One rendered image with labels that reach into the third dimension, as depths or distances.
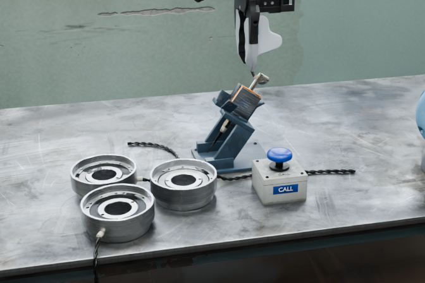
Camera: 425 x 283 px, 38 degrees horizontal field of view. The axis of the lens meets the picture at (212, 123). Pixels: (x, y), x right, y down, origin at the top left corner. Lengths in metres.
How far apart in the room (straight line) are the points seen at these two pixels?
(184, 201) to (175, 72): 1.70
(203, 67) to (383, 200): 1.71
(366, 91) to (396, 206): 0.52
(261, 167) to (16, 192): 0.40
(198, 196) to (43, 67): 1.71
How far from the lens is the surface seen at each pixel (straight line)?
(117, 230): 0.87
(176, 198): 0.93
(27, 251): 0.90
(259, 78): 1.05
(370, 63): 2.86
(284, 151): 0.96
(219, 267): 1.25
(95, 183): 0.96
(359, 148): 1.17
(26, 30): 2.53
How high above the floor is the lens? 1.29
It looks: 23 degrees down
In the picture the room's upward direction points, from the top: 1 degrees counter-clockwise
